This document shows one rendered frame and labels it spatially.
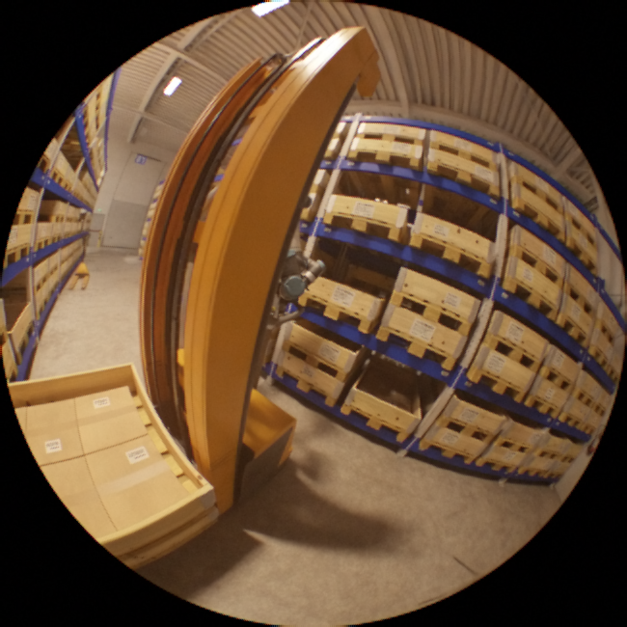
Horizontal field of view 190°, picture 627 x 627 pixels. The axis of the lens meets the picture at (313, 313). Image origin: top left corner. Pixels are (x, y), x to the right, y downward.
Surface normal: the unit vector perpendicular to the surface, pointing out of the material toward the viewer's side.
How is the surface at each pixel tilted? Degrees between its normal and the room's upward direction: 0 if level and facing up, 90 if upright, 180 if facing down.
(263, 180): 90
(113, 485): 0
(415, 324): 90
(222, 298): 90
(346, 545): 0
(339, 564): 0
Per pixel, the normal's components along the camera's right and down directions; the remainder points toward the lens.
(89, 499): 0.31, -0.93
